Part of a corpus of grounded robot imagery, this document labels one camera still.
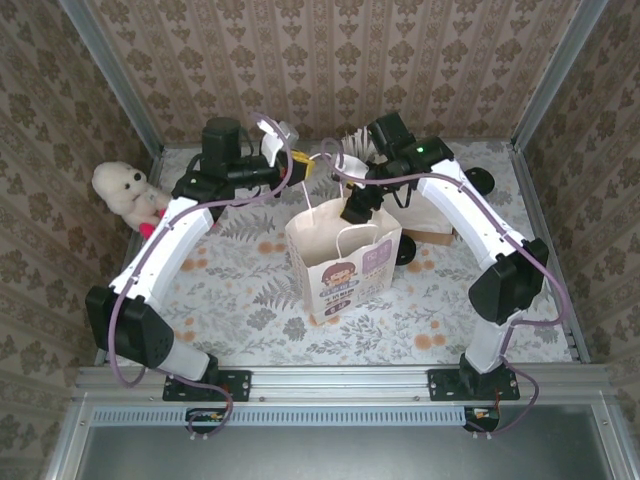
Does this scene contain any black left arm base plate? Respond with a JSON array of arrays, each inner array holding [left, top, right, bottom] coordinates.
[[162, 368, 252, 403]]

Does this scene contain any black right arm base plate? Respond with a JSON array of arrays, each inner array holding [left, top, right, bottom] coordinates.
[[427, 368, 521, 403]]

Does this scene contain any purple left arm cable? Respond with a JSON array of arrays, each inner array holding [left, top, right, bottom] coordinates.
[[107, 112, 296, 444]]

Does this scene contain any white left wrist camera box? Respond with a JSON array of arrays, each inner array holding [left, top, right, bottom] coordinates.
[[255, 121, 300, 167]]

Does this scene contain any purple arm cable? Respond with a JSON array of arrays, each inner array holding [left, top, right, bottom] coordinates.
[[107, 112, 296, 444], [319, 137, 571, 441]]

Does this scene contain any aluminium corner post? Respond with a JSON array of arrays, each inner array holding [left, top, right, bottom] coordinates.
[[55, 0, 167, 157], [508, 0, 612, 151]]

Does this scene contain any white plush toy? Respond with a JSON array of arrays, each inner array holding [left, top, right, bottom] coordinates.
[[91, 160, 174, 231]]

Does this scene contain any white printed paper bag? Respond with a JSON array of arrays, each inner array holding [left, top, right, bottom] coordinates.
[[284, 182, 404, 327]]

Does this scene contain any white paper napkin stack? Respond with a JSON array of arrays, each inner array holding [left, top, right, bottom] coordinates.
[[397, 182, 454, 234]]

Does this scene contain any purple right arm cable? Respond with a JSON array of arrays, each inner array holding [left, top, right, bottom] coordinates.
[[319, 137, 571, 441]]

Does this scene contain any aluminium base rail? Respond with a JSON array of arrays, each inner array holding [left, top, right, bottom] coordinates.
[[74, 364, 609, 402]]

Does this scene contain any white slotted cable duct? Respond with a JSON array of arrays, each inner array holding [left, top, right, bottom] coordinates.
[[91, 405, 469, 427]]

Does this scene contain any floral tablecloth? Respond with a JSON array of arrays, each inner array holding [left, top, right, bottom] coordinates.
[[107, 142, 576, 369]]

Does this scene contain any grey metal sheet panel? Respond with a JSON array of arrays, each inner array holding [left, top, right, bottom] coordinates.
[[79, 404, 619, 480]]

